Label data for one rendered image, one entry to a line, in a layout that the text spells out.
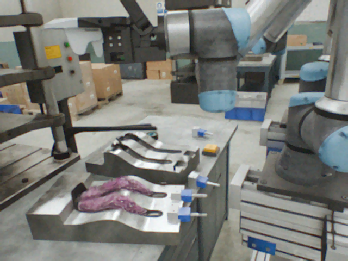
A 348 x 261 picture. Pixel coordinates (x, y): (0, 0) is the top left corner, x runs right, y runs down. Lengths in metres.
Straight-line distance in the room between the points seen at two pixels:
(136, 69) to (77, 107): 3.53
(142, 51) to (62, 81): 1.26
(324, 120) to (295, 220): 0.35
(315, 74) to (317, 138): 0.60
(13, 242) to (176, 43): 0.88
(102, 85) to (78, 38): 5.20
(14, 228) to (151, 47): 0.88
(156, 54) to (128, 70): 7.76
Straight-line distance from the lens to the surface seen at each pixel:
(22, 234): 1.14
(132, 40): 0.53
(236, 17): 0.52
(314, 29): 7.39
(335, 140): 0.60
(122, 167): 1.25
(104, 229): 0.94
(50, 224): 1.01
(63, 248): 1.01
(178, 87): 5.26
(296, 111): 0.74
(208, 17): 0.52
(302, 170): 0.78
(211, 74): 0.52
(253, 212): 0.88
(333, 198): 0.77
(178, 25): 0.51
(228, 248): 2.05
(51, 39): 1.73
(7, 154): 1.92
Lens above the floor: 1.45
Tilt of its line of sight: 21 degrees down
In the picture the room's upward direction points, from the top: 4 degrees counter-clockwise
